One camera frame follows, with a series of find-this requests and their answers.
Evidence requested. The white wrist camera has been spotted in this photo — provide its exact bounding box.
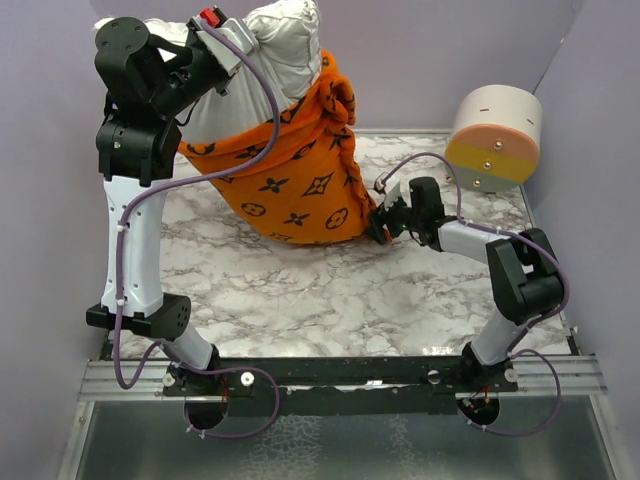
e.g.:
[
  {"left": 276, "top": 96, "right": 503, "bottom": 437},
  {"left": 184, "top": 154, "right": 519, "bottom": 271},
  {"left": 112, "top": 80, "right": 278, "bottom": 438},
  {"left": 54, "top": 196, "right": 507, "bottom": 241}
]
[
  {"left": 373, "top": 173, "right": 406, "bottom": 212},
  {"left": 192, "top": 7, "right": 259, "bottom": 77}
]

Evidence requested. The white cylinder with striped face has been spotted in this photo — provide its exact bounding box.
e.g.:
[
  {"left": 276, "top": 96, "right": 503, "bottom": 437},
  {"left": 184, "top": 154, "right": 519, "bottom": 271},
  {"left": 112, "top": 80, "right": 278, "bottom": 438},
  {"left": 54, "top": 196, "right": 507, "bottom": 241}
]
[{"left": 444, "top": 84, "right": 543, "bottom": 193}]

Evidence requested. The purple cable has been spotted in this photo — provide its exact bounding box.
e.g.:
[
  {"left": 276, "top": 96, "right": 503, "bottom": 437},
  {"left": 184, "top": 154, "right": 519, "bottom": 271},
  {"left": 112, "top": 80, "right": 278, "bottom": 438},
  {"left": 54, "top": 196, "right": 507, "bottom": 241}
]
[
  {"left": 112, "top": 24, "right": 282, "bottom": 441},
  {"left": 374, "top": 151, "right": 571, "bottom": 438}
]

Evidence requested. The orange patterned fleece pillowcase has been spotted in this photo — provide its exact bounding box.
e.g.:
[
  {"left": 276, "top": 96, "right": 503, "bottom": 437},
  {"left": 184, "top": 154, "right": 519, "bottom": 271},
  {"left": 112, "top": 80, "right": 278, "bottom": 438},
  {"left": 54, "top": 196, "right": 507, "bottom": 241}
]
[{"left": 179, "top": 50, "right": 376, "bottom": 244}]

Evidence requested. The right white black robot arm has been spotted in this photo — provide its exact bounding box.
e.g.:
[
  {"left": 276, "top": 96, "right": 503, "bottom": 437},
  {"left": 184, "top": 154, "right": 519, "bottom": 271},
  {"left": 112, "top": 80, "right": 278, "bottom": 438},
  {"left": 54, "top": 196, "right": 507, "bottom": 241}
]
[{"left": 369, "top": 177, "right": 567, "bottom": 391}]

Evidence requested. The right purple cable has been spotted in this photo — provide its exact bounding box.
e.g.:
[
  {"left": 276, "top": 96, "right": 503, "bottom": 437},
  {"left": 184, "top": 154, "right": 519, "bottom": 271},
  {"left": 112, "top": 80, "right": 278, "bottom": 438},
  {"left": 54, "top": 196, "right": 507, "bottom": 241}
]
[{"left": 374, "top": 151, "right": 571, "bottom": 438}]

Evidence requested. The white pillow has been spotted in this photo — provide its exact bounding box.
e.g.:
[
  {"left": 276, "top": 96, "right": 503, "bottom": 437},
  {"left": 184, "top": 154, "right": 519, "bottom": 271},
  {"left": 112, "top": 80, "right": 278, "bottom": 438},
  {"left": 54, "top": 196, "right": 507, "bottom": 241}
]
[{"left": 93, "top": 0, "right": 322, "bottom": 146}]

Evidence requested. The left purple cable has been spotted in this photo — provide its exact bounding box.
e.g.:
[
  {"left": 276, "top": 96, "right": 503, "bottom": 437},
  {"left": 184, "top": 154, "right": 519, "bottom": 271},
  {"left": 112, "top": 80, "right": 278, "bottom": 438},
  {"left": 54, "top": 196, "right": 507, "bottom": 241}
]
[{"left": 112, "top": 24, "right": 282, "bottom": 441}]

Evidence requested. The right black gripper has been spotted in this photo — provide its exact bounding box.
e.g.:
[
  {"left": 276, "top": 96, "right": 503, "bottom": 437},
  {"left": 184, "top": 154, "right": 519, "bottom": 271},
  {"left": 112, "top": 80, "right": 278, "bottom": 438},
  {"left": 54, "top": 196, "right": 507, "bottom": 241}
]
[{"left": 365, "top": 189, "right": 423, "bottom": 244}]

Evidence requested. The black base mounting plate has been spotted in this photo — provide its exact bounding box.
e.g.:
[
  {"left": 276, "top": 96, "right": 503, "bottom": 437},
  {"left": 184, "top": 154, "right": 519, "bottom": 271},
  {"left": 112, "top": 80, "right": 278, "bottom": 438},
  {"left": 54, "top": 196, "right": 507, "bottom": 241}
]
[{"left": 163, "top": 356, "right": 517, "bottom": 417}]

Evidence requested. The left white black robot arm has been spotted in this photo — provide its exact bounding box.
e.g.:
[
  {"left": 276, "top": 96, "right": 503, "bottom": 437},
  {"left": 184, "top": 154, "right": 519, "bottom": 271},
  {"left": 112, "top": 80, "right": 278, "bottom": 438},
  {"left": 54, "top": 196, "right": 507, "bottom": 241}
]
[{"left": 86, "top": 17, "right": 231, "bottom": 395}]

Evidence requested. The aluminium rail frame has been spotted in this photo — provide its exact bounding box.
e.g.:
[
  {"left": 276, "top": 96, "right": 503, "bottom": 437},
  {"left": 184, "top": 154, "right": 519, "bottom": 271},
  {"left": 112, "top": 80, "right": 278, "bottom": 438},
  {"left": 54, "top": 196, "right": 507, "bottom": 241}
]
[{"left": 55, "top": 130, "right": 617, "bottom": 480}]

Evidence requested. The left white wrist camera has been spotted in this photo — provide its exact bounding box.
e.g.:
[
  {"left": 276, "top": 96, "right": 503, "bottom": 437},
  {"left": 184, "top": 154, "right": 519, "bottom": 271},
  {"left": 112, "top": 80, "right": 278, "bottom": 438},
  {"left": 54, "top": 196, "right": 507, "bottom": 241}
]
[{"left": 192, "top": 7, "right": 259, "bottom": 77}]

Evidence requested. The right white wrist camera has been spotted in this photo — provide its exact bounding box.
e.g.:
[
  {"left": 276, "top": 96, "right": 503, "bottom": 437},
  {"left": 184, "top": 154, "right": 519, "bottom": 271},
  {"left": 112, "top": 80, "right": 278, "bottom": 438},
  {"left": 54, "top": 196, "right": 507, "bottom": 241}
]
[{"left": 373, "top": 173, "right": 406, "bottom": 212}]

